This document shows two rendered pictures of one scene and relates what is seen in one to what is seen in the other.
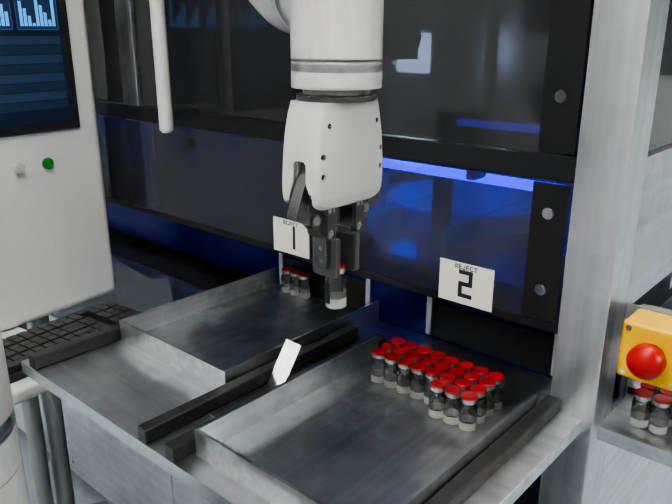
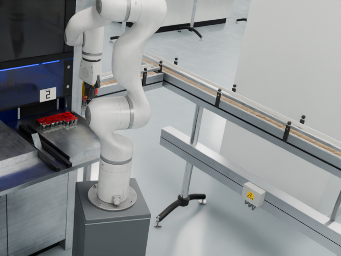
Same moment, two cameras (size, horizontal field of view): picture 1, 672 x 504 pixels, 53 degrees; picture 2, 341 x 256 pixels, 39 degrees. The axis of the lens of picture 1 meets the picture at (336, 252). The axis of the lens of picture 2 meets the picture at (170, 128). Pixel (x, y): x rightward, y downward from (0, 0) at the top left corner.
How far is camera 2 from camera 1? 199 cm
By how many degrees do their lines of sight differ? 82
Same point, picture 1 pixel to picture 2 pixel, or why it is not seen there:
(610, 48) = not seen: hidden behind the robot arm
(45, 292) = not seen: outside the picture
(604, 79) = not seen: hidden behind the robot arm
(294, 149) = (97, 72)
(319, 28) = (101, 46)
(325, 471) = (85, 147)
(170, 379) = (20, 166)
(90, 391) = (19, 181)
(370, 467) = (86, 141)
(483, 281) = (53, 91)
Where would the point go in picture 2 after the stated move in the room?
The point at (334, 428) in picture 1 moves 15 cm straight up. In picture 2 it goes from (66, 142) to (68, 113)
